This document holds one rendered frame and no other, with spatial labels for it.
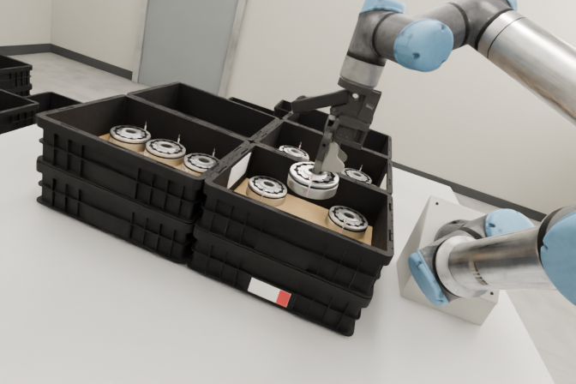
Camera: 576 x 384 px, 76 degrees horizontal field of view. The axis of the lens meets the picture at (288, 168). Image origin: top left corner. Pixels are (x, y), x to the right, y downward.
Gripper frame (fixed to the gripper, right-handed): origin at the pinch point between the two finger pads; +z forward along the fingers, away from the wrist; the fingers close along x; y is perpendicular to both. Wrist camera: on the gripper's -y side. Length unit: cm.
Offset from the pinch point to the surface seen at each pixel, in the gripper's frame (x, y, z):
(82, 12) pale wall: 300, -310, 40
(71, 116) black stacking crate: -1, -59, 8
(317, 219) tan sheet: 9.9, 4.0, 16.2
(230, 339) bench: -22.7, -3.7, 29.3
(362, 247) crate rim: -11.6, 13.5, 6.7
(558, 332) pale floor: 137, 164, 100
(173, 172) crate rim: -11.0, -26.3, 6.5
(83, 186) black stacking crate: -11, -47, 18
